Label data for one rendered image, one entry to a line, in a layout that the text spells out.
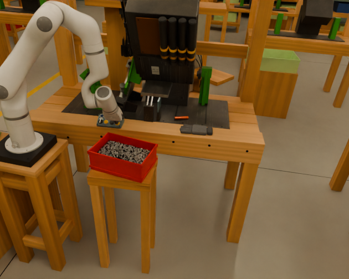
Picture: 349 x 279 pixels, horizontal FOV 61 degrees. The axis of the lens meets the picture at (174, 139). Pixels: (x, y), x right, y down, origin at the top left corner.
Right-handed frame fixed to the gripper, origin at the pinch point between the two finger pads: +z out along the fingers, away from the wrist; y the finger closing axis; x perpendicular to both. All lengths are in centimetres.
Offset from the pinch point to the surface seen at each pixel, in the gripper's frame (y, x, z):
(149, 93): 19.1, 14.3, -10.8
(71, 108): -36.8, 12.7, 16.1
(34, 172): -31, -40, -14
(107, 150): 0.1, -20.4, -3.8
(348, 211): 186, -14, 107
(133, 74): 5.1, 31.4, -2.8
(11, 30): -347, 319, 304
